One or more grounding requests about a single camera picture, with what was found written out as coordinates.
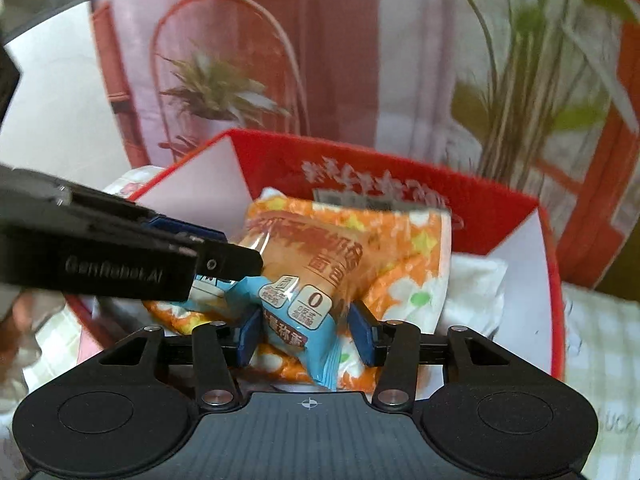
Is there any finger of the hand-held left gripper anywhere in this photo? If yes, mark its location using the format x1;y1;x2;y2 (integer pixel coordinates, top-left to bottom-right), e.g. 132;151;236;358
144;214;229;246
192;242;264;281

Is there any red cardboard box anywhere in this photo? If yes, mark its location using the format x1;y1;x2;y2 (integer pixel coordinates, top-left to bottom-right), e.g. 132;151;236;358
65;127;569;388

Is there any white zippered cloth bag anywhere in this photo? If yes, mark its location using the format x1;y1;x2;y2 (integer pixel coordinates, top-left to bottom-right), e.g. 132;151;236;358
441;254;509;337

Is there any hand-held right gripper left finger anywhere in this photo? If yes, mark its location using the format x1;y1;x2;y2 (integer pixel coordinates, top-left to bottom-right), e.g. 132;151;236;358
94;309;264;413

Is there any printed room scene backdrop cloth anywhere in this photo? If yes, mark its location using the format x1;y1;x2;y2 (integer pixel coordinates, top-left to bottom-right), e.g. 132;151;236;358
89;0;640;291

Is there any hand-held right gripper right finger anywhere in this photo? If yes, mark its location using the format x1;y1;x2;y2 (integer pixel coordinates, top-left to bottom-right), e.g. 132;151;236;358
347;302;522;413

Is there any checked cartoon print tablecloth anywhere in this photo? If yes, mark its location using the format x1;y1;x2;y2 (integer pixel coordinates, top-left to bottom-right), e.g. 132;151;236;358
0;162;640;480

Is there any orange floral packet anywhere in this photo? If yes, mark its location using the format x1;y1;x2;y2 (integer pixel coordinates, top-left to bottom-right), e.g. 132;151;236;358
141;186;454;392

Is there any blue and orange bread packet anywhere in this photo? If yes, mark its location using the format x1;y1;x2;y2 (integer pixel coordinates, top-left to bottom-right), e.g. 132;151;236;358
192;200;373;392

